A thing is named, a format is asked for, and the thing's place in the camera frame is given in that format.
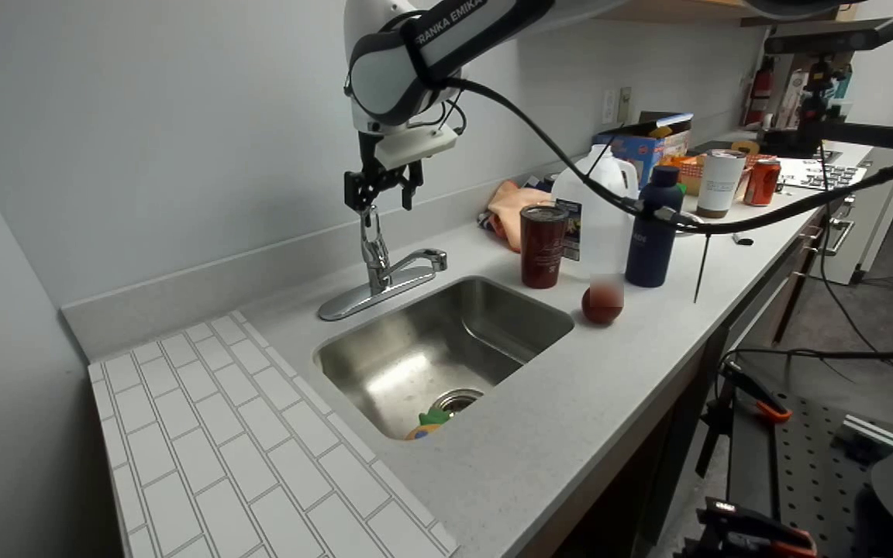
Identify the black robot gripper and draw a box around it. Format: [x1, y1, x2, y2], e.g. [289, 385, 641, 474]
[344, 134, 426, 215]

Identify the chrome faucet handle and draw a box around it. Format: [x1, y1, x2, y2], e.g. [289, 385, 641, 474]
[361, 208, 388, 273]

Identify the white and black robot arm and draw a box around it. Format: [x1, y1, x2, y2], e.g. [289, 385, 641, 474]
[344, 0, 630, 209]

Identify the chrome faucet with base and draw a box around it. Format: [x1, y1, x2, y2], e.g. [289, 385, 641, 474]
[316, 248, 446, 321]

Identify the peach coloured cloth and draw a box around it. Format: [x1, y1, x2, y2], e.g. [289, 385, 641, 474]
[480, 179, 555, 252]

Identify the dark red tumbler cup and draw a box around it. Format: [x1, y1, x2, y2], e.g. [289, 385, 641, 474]
[521, 204, 567, 289]

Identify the stainless steel sink basin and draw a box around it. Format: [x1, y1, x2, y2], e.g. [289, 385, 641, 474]
[316, 277, 575, 441]

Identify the clear plastic gallon jug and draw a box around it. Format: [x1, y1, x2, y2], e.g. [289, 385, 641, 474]
[551, 144, 639, 279]

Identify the green and orange sink item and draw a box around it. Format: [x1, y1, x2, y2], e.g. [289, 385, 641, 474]
[408, 406, 454, 441]

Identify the red apple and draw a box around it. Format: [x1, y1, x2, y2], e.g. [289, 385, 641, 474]
[584, 283, 623, 325]

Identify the blue box on counter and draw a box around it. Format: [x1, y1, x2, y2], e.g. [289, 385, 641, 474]
[596, 134, 660, 187]

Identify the dark blue water bottle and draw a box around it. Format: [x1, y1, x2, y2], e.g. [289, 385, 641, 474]
[628, 166, 683, 289]

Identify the white brick pattern mat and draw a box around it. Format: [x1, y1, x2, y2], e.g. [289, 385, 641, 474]
[89, 312, 459, 558]

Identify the white paper cup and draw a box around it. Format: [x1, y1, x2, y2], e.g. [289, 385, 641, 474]
[698, 148, 747, 217]

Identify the red mug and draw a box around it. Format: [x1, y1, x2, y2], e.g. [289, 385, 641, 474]
[746, 156, 782, 208]

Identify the black perforated robot table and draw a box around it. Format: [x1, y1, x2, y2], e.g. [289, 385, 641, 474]
[730, 393, 893, 558]

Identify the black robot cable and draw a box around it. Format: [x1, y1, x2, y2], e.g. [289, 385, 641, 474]
[433, 70, 893, 235]

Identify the orange handled clamp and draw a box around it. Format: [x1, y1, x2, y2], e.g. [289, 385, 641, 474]
[722, 360, 794, 424]

